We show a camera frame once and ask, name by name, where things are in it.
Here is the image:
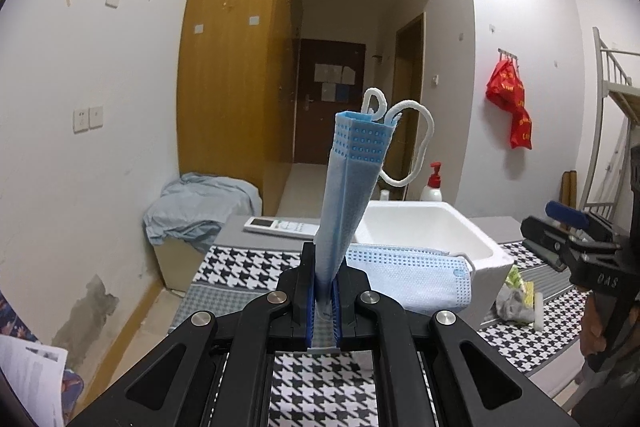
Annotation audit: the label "blue-grey crumpled cloth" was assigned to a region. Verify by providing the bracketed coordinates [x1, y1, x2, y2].
[144, 173, 262, 253]

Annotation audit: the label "white lotion bottle red pump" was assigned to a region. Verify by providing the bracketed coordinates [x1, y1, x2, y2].
[419, 162, 444, 202]

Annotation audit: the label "red plastic bag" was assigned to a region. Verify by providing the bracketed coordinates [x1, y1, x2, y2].
[486, 59, 527, 114]
[509, 106, 533, 150]

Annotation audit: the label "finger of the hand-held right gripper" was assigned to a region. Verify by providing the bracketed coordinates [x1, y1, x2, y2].
[545, 201, 616, 239]
[520, 216, 583, 272]

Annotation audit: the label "white paper notices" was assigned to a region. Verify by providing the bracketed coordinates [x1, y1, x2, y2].
[314, 63, 357, 100]

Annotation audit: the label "houndstooth table cloth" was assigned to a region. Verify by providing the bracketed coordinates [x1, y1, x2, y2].
[170, 237, 591, 427]

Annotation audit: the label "metal bunk bed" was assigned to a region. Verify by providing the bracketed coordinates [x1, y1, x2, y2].
[575, 27, 640, 218]

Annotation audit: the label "white remote control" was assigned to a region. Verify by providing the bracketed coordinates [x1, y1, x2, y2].
[243, 216, 321, 239]

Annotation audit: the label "blue face mask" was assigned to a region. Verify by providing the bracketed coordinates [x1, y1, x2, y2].
[314, 88, 435, 308]
[345, 243, 476, 314]

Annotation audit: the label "wooden sticks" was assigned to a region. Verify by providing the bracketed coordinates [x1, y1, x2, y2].
[562, 170, 579, 208]

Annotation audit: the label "dark blue floral cloth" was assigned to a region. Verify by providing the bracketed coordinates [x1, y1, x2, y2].
[0, 291, 87, 427]

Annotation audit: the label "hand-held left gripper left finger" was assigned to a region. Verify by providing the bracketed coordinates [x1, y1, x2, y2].
[65, 243, 318, 427]

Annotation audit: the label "wooden wardrobe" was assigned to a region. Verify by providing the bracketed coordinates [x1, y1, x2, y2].
[176, 0, 305, 218]

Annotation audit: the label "brown side door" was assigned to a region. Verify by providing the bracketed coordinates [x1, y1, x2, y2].
[392, 13, 426, 202]

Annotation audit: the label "dark brown door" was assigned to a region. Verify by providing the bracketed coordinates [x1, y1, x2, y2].
[292, 38, 368, 166]

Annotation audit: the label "green printed plastic bag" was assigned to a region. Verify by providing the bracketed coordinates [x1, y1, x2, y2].
[494, 264, 537, 323]

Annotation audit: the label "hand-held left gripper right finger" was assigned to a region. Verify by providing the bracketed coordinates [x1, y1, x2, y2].
[332, 257, 583, 427]

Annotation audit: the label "white paper sheets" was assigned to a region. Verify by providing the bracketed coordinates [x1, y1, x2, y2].
[0, 334, 69, 427]

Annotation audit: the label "white foam block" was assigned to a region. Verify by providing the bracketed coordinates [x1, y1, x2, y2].
[532, 292, 546, 333]

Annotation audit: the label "beige cabinet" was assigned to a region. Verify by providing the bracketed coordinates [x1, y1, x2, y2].
[155, 234, 213, 294]

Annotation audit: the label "person's right hand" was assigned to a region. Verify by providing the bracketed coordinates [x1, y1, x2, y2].
[579, 293, 609, 360]

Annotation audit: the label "white foam box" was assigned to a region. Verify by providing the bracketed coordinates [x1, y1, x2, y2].
[352, 201, 516, 328]

